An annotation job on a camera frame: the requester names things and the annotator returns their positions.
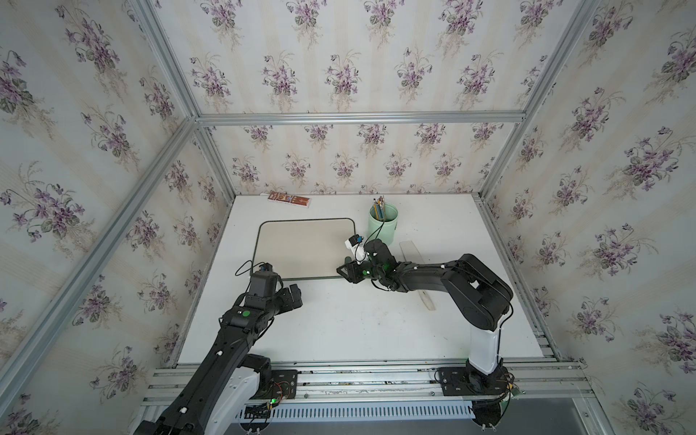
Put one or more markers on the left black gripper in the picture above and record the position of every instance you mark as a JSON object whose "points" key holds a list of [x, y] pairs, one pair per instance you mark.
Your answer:
{"points": [[286, 303]]}

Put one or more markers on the white ventilation grille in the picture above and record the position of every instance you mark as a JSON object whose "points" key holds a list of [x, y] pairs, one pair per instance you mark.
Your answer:
{"points": [[365, 412]]}

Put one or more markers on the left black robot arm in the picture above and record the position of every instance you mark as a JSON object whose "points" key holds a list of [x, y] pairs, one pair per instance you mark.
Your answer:
{"points": [[193, 410]]}

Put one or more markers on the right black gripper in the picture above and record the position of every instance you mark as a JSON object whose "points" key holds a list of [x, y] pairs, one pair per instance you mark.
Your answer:
{"points": [[350, 271]]}

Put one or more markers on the red snack packet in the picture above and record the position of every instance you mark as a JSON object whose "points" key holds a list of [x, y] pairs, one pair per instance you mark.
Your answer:
{"points": [[285, 198]]}

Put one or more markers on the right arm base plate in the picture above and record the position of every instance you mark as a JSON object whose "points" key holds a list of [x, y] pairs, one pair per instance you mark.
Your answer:
{"points": [[468, 381]]}

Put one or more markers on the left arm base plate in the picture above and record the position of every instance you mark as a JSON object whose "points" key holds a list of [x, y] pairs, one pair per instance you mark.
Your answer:
{"points": [[277, 385]]}

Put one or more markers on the beige cutting board green rim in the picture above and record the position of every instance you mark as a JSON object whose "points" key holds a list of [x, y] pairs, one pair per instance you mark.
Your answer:
{"points": [[304, 249]]}

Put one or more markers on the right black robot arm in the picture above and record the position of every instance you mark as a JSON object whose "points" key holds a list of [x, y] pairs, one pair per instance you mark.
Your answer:
{"points": [[483, 298]]}

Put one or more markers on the coloured pencils bundle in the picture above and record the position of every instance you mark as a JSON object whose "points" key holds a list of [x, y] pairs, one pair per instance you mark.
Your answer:
{"points": [[379, 209]]}

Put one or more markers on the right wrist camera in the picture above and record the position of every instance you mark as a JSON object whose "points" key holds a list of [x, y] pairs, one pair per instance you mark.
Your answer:
{"points": [[355, 244]]}

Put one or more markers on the green pencil cup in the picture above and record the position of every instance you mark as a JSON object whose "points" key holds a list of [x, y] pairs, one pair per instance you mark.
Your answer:
{"points": [[383, 228]]}

